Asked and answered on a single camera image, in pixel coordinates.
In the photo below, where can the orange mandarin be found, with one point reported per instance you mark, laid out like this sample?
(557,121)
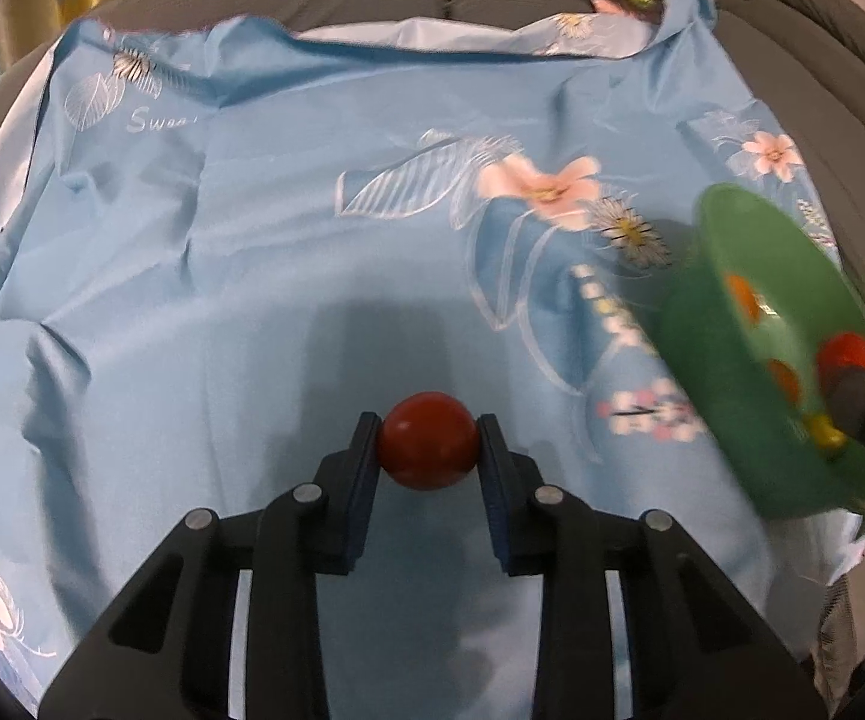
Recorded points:
(741,296)

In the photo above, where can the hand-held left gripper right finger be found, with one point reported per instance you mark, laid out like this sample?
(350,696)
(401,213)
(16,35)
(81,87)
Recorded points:
(494,487)

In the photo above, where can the red cherry tomato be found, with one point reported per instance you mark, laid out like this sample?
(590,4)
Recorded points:
(426,439)
(845,352)

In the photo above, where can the small orange kumquat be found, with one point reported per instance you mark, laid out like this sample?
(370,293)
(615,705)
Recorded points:
(785,381)

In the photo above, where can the yellow-green lemon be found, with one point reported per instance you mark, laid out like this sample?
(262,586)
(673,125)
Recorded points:
(824,433)

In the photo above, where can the dark patterned cloth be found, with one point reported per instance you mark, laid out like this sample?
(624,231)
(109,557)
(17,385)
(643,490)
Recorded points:
(837,637)

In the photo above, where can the blue floral bed sheet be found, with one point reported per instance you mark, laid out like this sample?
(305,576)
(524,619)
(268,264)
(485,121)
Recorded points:
(252,277)

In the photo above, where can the green plastic bowl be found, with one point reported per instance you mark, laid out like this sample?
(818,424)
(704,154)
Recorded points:
(710,390)

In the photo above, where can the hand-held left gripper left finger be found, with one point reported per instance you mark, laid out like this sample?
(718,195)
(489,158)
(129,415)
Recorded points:
(363,480)

